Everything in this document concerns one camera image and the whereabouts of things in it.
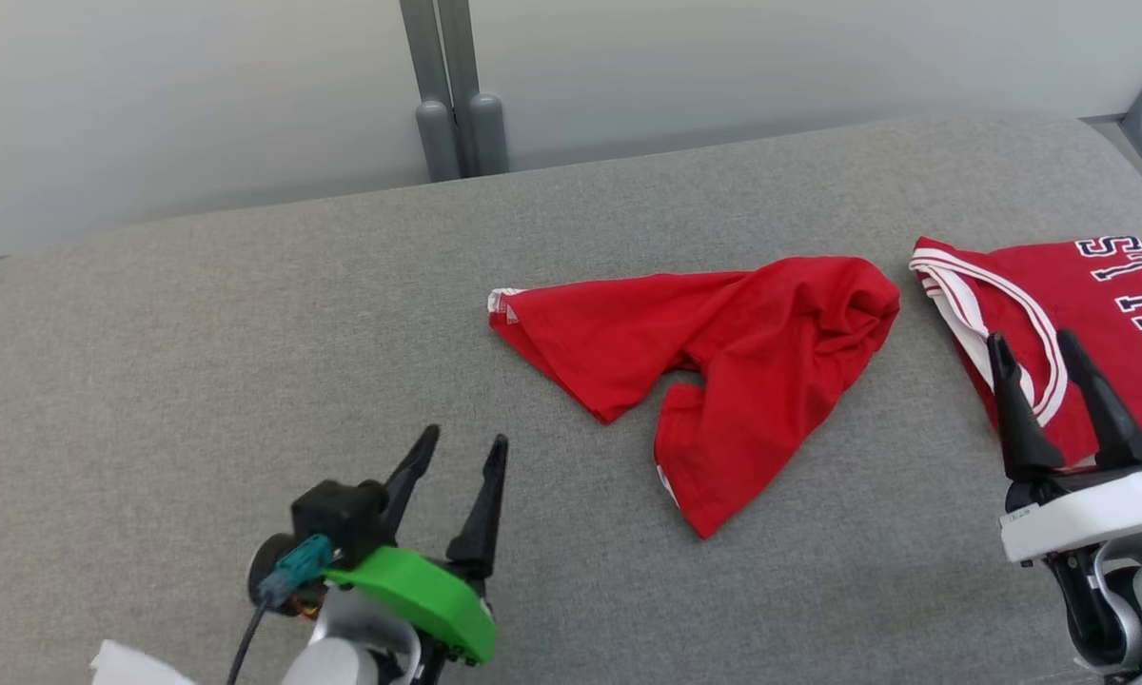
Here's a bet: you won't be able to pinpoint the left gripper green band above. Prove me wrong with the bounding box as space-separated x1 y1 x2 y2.
324 423 511 665

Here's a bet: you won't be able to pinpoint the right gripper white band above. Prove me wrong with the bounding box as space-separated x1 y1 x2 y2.
986 328 1142 567

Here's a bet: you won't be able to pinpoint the red jersey with white sleeves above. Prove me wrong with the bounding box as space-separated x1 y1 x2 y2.
909 235 1142 469

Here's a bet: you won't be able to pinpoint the red shorts with white stripe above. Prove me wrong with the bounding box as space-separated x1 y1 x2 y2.
487 255 901 540

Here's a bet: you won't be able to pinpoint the grey partition post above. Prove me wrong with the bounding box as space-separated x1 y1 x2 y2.
436 0 511 178
400 0 463 184

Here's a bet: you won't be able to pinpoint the white paper cable tag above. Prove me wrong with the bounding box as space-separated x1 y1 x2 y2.
89 639 197 685

